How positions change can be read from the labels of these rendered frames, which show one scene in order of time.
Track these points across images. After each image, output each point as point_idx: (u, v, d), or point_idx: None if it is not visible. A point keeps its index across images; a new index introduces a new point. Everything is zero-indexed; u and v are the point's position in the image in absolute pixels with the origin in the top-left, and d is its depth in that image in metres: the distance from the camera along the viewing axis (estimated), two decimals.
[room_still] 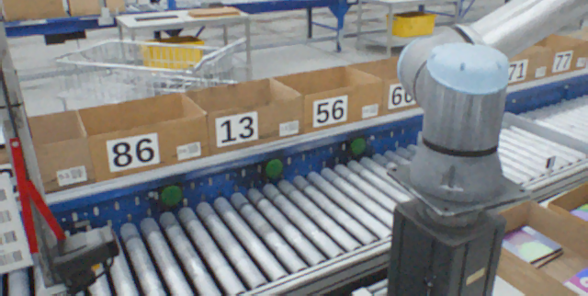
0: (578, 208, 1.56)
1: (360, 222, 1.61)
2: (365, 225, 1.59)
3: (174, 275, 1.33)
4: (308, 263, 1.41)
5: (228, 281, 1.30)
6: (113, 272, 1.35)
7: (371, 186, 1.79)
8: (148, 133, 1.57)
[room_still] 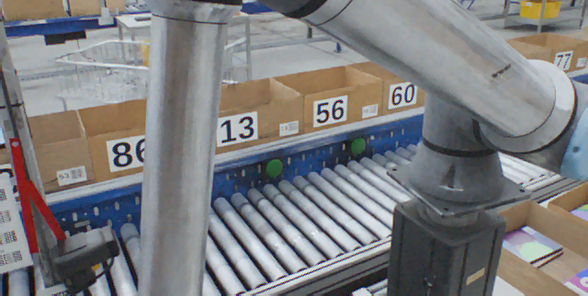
0: (578, 208, 1.56)
1: (360, 222, 1.61)
2: (365, 225, 1.59)
3: None
4: (308, 263, 1.41)
5: (228, 281, 1.30)
6: (113, 272, 1.35)
7: (371, 186, 1.79)
8: None
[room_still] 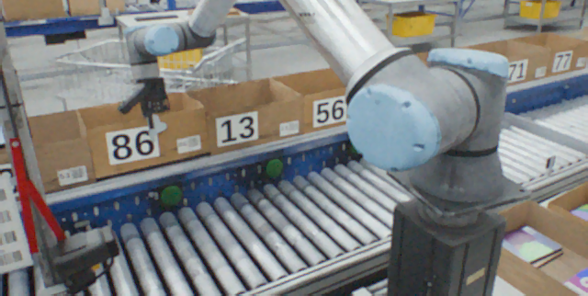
0: (578, 208, 1.56)
1: (360, 222, 1.61)
2: (365, 225, 1.59)
3: (174, 275, 1.33)
4: (308, 263, 1.41)
5: (228, 281, 1.30)
6: (113, 272, 1.35)
7: (371, 186, 1.79)
8: (147, 125, 1.57)
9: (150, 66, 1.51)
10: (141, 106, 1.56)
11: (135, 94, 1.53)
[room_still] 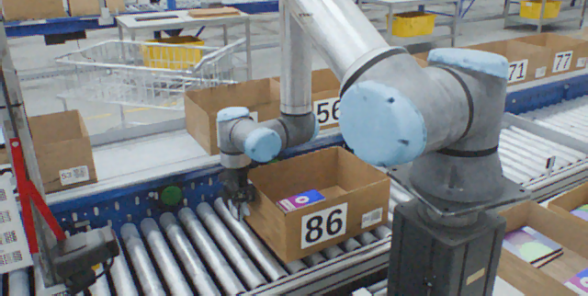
0: (578, 208, 1.56)
1: None
2: None
3: (177, 274, 1.33)
4: None
5: None
6: (114, 271, 1.35)
7: None
8: (340, 203, 1.41)
9: (222, 155, 1.37)
10: None
11: None
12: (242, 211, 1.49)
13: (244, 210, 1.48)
